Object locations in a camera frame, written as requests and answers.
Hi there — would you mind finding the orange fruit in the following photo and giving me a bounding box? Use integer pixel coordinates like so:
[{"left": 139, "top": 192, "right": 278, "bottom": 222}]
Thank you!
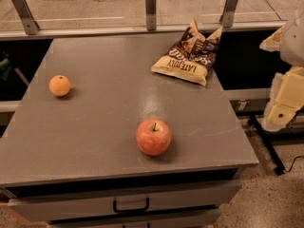
[{"left": 48, "top": 75, "right": 71, "bottom": 97}]

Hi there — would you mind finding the left metal railing bracket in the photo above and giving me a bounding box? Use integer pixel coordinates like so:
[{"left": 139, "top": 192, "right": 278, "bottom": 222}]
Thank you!
[{"left": 11, "top": 0, "right": 40, "bottom": 35}]

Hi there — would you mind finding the metal window rail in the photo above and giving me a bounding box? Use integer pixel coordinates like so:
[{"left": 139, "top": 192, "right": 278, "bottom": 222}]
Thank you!
[{"left": 0, "top": 20, "right": 286, "bottom": 41}]

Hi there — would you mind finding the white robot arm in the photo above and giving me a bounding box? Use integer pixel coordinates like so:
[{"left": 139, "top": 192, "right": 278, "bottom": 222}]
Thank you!
[{"left": 259, "top": 9, "right": 304, "bottom": 132}]

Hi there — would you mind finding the lower grey drawer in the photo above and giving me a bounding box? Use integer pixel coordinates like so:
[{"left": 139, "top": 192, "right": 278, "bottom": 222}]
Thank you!
[{"left": 47, "top": 209, "right": 220, "bottom": 228}]

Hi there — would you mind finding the black drawer handle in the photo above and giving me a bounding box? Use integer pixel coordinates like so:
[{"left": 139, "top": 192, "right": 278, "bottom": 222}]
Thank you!
[{"left": 112, "top": 198, "right": 150, "bottom": 214}]

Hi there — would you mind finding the middle metal railing bracket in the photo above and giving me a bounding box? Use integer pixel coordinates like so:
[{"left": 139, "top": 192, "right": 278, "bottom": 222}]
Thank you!
[{"left": 145, "top": 0, "right": 157, "bottom": 30}]

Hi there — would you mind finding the black cable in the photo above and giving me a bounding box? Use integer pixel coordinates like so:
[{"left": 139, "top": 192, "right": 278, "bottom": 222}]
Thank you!
[{"left": 260, "top": 0, "right": 283, "bottom": 21}]

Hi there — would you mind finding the black stand leg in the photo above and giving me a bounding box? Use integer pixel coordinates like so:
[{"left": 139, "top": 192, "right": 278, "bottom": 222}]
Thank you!
[{"left": 248, "top": 114, "right": 285, "bottom": 176}]

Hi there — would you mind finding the red apple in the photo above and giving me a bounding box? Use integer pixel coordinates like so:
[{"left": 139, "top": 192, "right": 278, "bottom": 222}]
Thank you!
[{"left": 136, "top": 119, "right": 171, "bottom": 156}]

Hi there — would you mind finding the metal railing bracket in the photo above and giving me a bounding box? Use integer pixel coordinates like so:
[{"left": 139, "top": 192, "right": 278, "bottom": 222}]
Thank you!
[
  {"left": 11, "top": 0, "right": 40, "bottom": 35},
  {"left": 145, "top": 0, "right": 157, "bottom": 30},
  {"left": 219, "top": 0, "right": 238, "bottom": 28}
]

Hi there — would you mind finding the upper grey drawer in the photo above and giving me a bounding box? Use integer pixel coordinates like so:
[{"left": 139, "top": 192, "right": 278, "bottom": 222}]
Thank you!
[{"left": 9, "top": 180, "right": 241, "bottom": 222}]

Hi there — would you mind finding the grey drawer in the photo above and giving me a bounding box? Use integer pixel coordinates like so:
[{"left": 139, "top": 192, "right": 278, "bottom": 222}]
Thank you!
[
  {"left": 9, "top": 180, "right": 241, "bottom": 222},
  {"left": 47, "top": 209, "right": 220, "bottom": 228}
]

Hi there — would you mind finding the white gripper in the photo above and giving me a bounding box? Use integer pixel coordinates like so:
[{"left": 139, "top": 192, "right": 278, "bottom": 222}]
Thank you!
[{"left": 259, "top": 27, "right": 304, "bottom": 132}]

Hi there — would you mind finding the brown chip bag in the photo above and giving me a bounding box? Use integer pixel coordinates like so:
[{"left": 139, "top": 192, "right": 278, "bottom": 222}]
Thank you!
[{"left": 151, "top": 19, "right": 222, "bottom": 86}]

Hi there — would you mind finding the right metal railing bracket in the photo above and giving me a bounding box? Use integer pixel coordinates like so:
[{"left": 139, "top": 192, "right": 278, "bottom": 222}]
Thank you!
[{"left": 219, "top": 0, "right": 238, "bottom": 28}]

